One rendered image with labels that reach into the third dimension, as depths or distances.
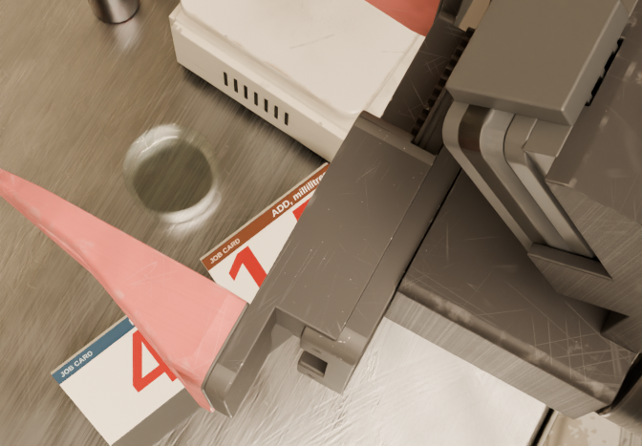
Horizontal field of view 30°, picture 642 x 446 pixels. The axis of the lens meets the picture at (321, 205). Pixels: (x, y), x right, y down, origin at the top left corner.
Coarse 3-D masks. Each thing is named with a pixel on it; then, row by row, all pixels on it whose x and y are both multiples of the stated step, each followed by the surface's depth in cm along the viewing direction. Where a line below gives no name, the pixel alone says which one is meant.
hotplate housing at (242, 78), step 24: (192, 24) 66; (192, 48) 67; (216, 48) 66; (216, 72) 68; (240, 72) 66; (264, 72) 65; (240, 96) 70; (264, 96) 67; (288, 96) 66; (384, 96) 66; (288, 120) 68; (312, 120) 65; (336, 120) 65; (312, 144) 69; (336, 144) 67
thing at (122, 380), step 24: (96, 360) 65; (120, 360) 65; (144, 360) 66; (72, 384) 64; (96, 384) 65; (120, 384) 66; (144, 384) 66; (168, 384) 67; (96, 408) 65; (120, 408) 66
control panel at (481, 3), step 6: (474, 0) 68; (480, 0) 68; (486, 0) 68; (474, 6) 68; (480, 6) 68; (486, 6) 68; (468, 12) 67; (474, 12) 68; (480, 12) 68; (468, 18) 67; (474, 18) 68; (480, 18) 68; (462, 24) 67; (468, 24) 67; (474, 24) 68
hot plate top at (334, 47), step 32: (192, 0) 64; (224, 0) 65; (256, 0) 65; (288, 0) 65; (320, 0) 65; (352, 0) 65; (224, 32) 64; (256, 32) 64; (288, 32) 64; (320, 32) 64; (352, 32) 64; (384, 32) 64; (416, 32) 65; (288, 64) 64; (320, 64) 64; (352, 64) 64; (384, 64) 64; (320, 96) 63; (352, 96) 63
